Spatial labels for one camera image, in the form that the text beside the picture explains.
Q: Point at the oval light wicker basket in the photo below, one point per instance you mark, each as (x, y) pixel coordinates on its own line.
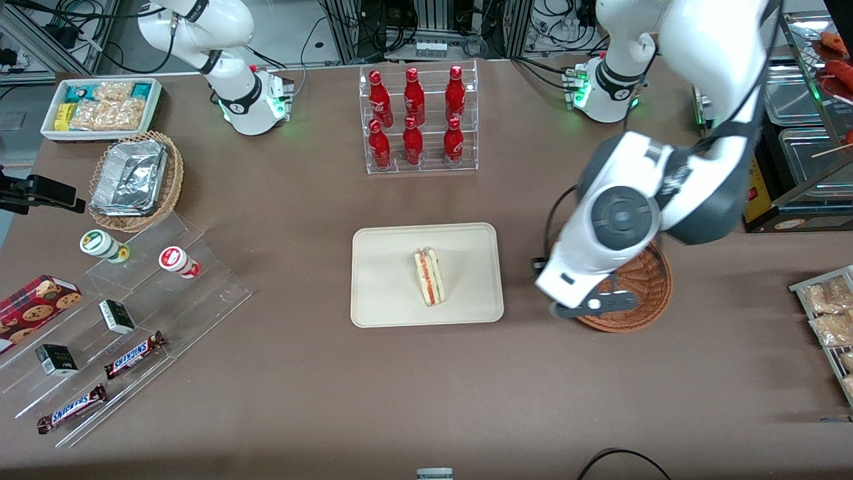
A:
(174, 180)

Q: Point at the clear peanut snack bag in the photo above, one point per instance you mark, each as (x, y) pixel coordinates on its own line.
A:
(110, 114)

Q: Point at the tray of packaged pastries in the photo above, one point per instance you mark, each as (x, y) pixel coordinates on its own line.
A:
(800, 288)

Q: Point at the steel warmer pan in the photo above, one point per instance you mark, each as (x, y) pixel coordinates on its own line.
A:
(793, 93)

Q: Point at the silver box with green light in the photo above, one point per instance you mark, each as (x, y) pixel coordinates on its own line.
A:
(701, 106)

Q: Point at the clear acrylic stepped stand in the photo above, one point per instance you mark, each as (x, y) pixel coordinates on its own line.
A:
(193, 300)

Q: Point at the small grey white object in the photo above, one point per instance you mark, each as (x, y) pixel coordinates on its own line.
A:
(434, 474)

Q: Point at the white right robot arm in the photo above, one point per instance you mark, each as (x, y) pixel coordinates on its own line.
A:
(243, 100)

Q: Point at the triangular sandwich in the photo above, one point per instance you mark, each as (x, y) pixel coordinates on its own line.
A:
(430, 280)

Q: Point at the clear acrylic bottle rack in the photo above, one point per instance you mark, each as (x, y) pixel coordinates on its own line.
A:
(423, 143)

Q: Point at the stacked aluminium foil containers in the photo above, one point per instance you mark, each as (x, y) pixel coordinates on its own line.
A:
(130, 176)

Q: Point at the yellow snack box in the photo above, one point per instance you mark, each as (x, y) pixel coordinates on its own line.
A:
(63, 116)

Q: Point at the black clamp device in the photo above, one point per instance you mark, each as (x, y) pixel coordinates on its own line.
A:
(46, 192)

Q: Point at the red-lidded small drink bottle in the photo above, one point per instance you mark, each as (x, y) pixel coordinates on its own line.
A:
(176, 260)

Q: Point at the Snickers chocolate bar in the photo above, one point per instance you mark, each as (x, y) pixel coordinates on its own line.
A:
(70, 408)
(133, 355)

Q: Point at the black food warmer cabinet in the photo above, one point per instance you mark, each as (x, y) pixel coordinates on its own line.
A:
(766, 213)

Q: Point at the red cookie box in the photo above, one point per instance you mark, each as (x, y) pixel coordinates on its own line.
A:
(30, 310)

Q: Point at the clear bag of crackers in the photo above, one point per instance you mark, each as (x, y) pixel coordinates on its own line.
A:
(826, 296)
(833, 330)

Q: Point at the small black carton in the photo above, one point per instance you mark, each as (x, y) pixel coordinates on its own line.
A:
(56, 360)
(116, 316)

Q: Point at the cream plastic tray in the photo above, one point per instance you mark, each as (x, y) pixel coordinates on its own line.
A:
(386, 276)

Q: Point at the white rectangular snack bin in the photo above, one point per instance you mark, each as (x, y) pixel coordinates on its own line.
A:
(154, 100)

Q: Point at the round brown wicker basket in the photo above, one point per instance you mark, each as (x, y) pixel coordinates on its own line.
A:
(643, 313)

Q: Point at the green-lidded small drink bottle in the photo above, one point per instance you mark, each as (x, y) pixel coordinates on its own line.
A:
(100, 243)

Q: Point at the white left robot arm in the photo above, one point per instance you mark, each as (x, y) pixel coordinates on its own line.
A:
(620, 213)

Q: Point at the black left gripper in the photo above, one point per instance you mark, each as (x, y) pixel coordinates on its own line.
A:
(537, 260)

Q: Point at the red cola bottle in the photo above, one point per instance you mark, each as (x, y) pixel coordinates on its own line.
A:
(453, 143)
(455, 90)
(412, 143)
(378, 93)
(414, 93)
(380, 146)

